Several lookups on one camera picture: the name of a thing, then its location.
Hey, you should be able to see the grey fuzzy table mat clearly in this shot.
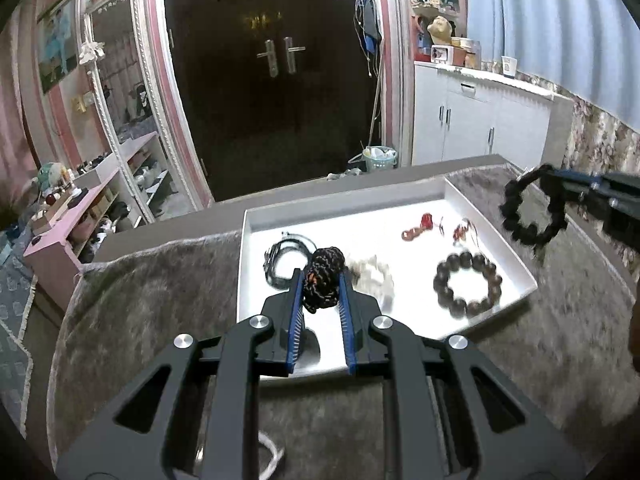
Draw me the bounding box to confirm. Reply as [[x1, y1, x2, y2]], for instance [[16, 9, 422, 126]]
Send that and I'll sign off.
[[45, 162, 640, 480]]

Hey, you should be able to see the white bow ornament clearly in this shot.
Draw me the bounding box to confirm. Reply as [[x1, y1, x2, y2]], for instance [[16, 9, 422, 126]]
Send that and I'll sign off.
[[79, 40, 106, 66]]

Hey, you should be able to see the yellow plush toy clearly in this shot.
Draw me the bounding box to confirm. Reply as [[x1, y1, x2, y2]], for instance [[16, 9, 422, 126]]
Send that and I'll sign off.
[[427, 15, 453, 46]]

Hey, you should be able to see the dark entrance door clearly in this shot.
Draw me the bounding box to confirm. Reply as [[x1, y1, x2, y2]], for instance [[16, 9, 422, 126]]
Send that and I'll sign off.
[[162, 0, 396, 201]]

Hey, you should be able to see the blue curtain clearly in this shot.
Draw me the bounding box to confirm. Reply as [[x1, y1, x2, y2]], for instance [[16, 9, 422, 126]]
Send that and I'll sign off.
[[465, 0, 640, 136]]

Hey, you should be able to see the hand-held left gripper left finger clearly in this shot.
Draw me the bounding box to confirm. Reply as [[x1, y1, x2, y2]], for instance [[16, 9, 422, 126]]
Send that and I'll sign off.
[[55, 268, 306, 480]]

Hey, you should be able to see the white cord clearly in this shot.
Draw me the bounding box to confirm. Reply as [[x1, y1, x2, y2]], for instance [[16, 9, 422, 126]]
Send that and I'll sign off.
[[257, 430, 285, 478]]

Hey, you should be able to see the black cord bracelet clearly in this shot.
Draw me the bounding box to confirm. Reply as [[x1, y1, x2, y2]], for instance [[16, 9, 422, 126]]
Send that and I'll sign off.
[[264, 234, 317, 291]]

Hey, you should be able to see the black bead bracelet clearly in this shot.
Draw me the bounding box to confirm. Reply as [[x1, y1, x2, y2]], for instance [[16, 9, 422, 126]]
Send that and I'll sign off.
[[499, 166, 569, 257]]

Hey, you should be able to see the white bead bracelet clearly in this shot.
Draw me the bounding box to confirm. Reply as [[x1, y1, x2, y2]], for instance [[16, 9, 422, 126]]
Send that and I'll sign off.
[[347, 256, 395, 311]]

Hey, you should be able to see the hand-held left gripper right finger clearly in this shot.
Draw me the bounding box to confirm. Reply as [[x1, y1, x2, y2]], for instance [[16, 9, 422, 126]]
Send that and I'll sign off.
[[339, 270, 586, 480]]

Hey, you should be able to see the silver door handle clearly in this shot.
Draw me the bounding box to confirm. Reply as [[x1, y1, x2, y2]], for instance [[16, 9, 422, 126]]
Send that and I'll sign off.
[[256, 39, 279, 78], [282, 36, 307, 75]]

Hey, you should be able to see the black braided rope bracelet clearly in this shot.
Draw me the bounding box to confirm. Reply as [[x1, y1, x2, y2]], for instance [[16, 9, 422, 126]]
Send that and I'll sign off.
[[302, 246, 346, 316]]

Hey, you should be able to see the green waste basket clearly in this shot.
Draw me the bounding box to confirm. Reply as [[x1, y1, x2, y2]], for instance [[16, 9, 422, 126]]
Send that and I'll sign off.
[[362, 145, 399, 173]]

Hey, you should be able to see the green plush toy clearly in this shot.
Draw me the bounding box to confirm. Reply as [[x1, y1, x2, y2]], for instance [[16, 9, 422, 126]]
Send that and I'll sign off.
[[37, 161, 68, 186]]

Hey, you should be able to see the blue hanging bag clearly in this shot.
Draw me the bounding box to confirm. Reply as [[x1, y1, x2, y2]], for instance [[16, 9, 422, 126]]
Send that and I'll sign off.
[[355, 0, 383, 78]]

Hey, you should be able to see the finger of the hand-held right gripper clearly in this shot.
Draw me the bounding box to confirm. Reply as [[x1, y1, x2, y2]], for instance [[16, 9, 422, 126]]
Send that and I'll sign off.
[[537, 164, 608, 187], [560, 181, 608, 206]]

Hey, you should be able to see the red string bracelet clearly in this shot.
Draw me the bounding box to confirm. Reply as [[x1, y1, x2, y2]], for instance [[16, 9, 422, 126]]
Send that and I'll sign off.
[[451, 218, 478, 248]]

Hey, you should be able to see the pink curtain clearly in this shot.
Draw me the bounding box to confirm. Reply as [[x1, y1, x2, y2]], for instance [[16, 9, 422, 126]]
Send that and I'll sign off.
[[0, 20, 40, 201]]

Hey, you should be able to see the white cabinet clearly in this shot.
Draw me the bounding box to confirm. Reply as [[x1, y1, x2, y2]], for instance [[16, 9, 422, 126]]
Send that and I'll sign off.
[[411, 60, 573, 171]]

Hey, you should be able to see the wall poster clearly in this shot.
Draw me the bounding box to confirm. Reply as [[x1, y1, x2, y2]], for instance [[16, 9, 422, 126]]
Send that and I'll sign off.
[[37, 0, 78, 96]]

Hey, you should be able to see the large brown wooden bead bracelet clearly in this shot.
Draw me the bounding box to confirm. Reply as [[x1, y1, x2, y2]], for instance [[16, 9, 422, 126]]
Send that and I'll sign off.
[[433, 251, 504, 319]]

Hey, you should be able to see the mop stick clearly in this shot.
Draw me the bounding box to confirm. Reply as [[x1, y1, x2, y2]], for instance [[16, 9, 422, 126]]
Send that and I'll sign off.
[[362, 55, 383, 148]]

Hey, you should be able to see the pink shelf unit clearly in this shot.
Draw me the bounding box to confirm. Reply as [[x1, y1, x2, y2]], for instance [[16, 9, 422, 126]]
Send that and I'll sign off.
[[22, 132, 171, 311]]

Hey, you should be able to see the red charm bracelet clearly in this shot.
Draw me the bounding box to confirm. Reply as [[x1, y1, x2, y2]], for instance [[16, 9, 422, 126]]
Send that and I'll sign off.
[[401, 213, 445, 242]]

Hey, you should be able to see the blue patterned floor rug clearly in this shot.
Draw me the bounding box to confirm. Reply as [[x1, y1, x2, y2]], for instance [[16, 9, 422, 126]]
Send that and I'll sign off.
[[0, 230, 36, 436]]

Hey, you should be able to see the white tray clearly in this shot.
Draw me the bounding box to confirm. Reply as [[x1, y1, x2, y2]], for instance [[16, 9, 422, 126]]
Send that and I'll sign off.
[[236, 175, 538, 386]]

